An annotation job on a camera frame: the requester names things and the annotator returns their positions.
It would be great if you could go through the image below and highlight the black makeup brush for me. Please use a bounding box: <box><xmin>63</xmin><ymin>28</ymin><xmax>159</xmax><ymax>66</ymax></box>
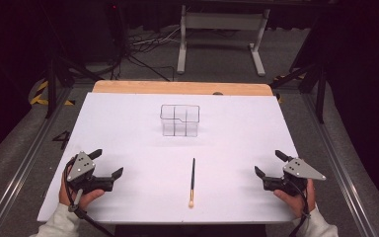
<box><xmin>188</xmin><ymin>157</ymin><xmax>196</xmax><ymax>209</ymax></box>

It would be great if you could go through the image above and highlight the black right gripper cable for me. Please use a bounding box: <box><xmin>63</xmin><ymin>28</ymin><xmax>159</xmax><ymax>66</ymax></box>
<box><xmin>287</xmin><ymin>177</ymin><xmax>312</xmax><ymax>237</ymax></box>

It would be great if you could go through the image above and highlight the bundle of floor cables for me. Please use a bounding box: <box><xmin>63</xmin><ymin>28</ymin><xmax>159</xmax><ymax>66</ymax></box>
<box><xmin>124</xmin><ymin>25</ymin><xmax>183</xmax><ymax>82</ymax></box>

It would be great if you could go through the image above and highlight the yellow black floor tape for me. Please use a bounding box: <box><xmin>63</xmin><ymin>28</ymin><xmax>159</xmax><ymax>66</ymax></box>
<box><xmin>29</xmin><ymin>80</ymin><xmax>76</xmax><ymax>107</ymax></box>

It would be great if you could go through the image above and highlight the person's right hand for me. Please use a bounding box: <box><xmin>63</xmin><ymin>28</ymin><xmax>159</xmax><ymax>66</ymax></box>
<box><xmin>272</xmin><ymin>178</ymin><xmax>317</xmax><ymax>219</ymax></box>

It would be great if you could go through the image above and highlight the aluminium floor rail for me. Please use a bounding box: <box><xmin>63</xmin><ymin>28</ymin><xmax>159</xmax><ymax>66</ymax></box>
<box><xmin>0</xmin><ymin>86</ymin><xmax>74</xmax><ymax>237</ymax></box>
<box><xmin>300</xmin><ymin>93</ymin><xmax>379</xmax><ymax>237</ymax></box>

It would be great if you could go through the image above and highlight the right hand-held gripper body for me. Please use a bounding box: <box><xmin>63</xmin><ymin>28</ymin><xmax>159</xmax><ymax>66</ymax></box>
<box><xmin>262</xmin><ymin>157</ymin><xmax>328</xmax><ymax>198</ymax></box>

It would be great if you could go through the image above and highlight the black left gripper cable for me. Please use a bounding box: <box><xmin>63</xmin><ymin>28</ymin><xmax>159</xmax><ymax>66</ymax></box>
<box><xmin>63</xmin><ymin>157</ymin><xmax>116</xmax><ymax>237</ymax></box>

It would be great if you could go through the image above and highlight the black device with red light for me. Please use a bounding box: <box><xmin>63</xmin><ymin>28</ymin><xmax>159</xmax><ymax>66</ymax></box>
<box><xmin>106</xmin><ymin>2</ymin><xmax>127</xmax><ymax>53</ymax></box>

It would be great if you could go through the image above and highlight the clear divided organizer box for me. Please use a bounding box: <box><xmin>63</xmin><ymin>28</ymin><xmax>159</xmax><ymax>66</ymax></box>
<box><xmin>159</xmin><ymin>104</ymin><xmax>201</xmax><ymax>138</ymax></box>

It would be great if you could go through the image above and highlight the white metal table frame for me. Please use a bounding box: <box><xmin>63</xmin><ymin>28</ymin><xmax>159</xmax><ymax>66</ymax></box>
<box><xmin>176</xmin><ymin>4</ymin><xmax>271</xmax><ymax>78</ymax></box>

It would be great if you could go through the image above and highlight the black tripod stand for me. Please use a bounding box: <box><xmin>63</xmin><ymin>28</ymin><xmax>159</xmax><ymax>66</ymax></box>
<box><xmin>43</xmin><ymin>53</ymin><xmax>104</xmax><ymax>120</ymax></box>
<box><xmin>269</xmin><ymin>62</ymin><xmax>328</xmax><ymax>124</ymax></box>

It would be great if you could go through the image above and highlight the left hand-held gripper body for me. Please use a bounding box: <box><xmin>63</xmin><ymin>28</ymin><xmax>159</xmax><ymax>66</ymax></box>
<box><xmin>66</xmin><ymin>150</ymin><xmax>114</xmax><ymax>196</ymax></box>

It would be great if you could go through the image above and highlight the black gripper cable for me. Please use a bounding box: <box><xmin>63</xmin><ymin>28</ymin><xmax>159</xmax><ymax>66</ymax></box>
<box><xmin>287</xmin><ymin>177</ymin><xmax>312</xmax><ymax>237</ymax></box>
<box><xmin>63</xmin><ymin>157</ymin><xmax>116</xmax><ymax>237</ymax></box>

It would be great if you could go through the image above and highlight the person's left hand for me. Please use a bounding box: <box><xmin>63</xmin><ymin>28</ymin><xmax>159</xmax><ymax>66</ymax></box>
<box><xmin>58</xmin><ymin>164</ymin><xmax>106</xmax><ymax>212</ymax></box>

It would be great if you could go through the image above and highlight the white table cover board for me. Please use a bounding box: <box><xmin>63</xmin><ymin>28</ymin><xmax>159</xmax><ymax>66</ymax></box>
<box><xmin>37</xmin><ymin>92</ymin><xmax>299</xmax><ymax>225</ymax></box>

